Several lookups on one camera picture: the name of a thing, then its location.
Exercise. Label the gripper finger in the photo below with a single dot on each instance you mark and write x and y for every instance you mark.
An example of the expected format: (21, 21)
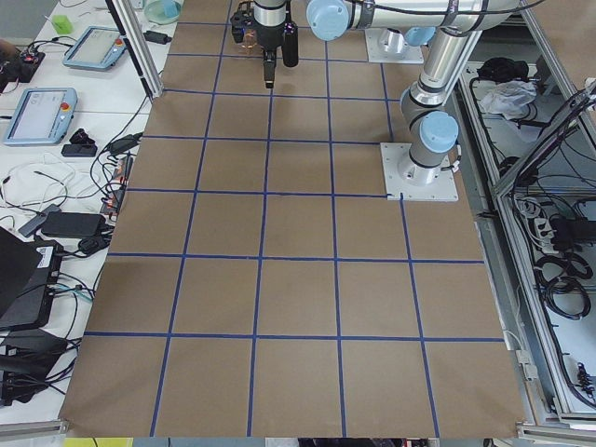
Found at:
(269, 67)

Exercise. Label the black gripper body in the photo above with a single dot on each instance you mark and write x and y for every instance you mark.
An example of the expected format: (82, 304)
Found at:
(268, 39)

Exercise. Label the dark wine bottle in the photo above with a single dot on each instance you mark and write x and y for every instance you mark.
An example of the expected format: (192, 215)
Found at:
(290, 49)

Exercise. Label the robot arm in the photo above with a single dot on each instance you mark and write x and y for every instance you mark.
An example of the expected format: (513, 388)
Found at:
(329, 20)
(434, 132)

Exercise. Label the green bowl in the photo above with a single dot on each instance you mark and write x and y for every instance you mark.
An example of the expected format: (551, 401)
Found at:
(162, 11)

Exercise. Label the teach pendant tablet far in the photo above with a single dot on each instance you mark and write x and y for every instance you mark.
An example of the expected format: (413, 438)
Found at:
(97, 49)

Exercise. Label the teach pendant tablet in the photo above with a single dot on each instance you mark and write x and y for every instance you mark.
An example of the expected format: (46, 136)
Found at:
(97, 49)
(42, 116)

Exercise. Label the teach pendant tablet near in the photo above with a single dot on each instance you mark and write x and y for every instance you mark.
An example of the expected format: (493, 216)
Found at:
(42, 116)

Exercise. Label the black power brick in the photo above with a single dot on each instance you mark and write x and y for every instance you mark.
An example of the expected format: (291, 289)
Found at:
(72, 224)

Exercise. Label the black laptop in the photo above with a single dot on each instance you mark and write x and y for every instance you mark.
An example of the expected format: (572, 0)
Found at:
(28, 270)

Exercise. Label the copper wire wine basket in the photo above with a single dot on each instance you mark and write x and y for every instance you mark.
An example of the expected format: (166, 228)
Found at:
(249, 45)

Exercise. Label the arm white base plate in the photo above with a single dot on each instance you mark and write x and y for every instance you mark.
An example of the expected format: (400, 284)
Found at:
(390, 46)
(404, 180)

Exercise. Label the aluminium frame post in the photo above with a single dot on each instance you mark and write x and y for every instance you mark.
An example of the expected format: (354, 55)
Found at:
(131, 31)

